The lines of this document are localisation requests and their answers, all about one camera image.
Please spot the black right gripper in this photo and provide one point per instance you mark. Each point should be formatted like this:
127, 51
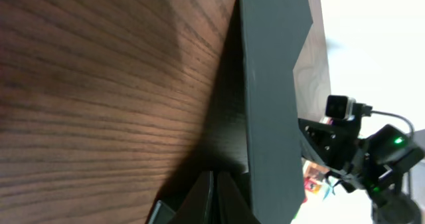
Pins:
338, 149

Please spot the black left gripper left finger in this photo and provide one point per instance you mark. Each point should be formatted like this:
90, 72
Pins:
196, 208

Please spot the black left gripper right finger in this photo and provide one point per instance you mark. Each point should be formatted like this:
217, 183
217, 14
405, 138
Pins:
233, 208

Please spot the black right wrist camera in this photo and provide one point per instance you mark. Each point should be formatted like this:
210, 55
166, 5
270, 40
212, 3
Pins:
345, 108

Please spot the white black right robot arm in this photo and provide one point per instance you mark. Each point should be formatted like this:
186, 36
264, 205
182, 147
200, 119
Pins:
376, 164

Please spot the black gift box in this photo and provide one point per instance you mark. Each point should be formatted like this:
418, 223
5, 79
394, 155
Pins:
273, 34

